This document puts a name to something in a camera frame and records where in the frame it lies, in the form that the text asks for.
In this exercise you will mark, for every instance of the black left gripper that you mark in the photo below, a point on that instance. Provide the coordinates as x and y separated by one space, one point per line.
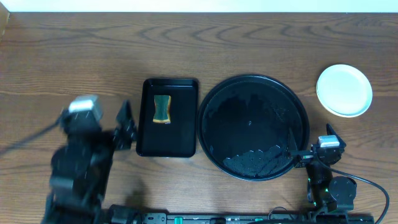
101 137

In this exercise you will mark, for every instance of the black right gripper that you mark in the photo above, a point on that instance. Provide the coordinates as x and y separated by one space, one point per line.
305 157

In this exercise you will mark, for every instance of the green yellow sponge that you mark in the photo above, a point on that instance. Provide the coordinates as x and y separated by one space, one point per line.
162 109

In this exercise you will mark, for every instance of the light green plate front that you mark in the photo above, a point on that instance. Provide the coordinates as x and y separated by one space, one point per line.
344 91

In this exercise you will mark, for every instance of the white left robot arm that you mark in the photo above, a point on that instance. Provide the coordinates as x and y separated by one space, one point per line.
81 168

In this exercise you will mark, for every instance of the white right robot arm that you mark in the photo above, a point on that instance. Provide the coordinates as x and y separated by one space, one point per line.
333 197

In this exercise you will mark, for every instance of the black rectangular tray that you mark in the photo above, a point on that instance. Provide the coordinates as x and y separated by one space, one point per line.
178 138

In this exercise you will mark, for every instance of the black round tray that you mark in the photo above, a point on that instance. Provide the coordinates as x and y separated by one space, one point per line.
243 126

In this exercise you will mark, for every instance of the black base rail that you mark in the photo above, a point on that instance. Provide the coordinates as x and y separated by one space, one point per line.
217 218

